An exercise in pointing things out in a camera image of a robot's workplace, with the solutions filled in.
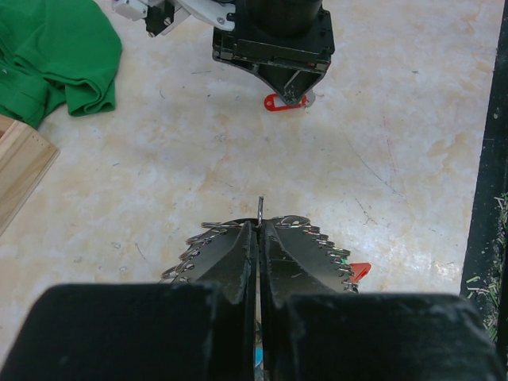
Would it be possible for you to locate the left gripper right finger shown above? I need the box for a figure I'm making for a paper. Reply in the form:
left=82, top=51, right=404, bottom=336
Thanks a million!
left=260, top=221, right=501, bottom=381

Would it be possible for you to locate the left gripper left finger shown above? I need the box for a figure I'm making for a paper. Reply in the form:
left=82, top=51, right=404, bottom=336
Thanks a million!
left=1, top=220, right=254, bottom=380

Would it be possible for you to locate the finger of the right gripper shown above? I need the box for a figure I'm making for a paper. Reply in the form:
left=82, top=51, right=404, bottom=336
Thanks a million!
left=257, top=65, right=325, bottom=106

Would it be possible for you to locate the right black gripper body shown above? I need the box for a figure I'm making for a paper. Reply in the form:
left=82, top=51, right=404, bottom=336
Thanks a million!
left=212, top=1, right=335, bottom=75

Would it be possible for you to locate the key with red tag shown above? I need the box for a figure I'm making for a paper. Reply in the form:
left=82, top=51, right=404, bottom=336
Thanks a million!
left=264, top=91, right=316, bottom=112

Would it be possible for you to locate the bunch of coloured keys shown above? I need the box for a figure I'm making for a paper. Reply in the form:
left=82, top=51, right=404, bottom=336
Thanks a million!
left=349, top=263, right=371, bottom=283

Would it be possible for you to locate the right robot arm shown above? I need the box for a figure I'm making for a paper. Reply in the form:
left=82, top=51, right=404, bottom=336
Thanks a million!
left=181, top=0, right=335, bottom=106

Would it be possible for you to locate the green crumpled cloth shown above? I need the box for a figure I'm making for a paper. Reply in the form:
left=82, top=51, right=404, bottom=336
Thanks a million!
left=1, top=1, right=122, bottom=129

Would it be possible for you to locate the wooden tray rack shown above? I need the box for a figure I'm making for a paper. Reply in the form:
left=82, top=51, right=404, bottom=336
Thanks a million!
left=0, top=116, right=60, bottom=232

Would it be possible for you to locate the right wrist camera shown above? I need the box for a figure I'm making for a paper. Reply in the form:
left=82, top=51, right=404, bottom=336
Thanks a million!
left=111, top=0, right=191, bottom=37

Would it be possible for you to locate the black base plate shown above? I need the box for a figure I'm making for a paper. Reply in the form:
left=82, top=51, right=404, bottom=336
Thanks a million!
left=460, top=7, right=507, bottom=364

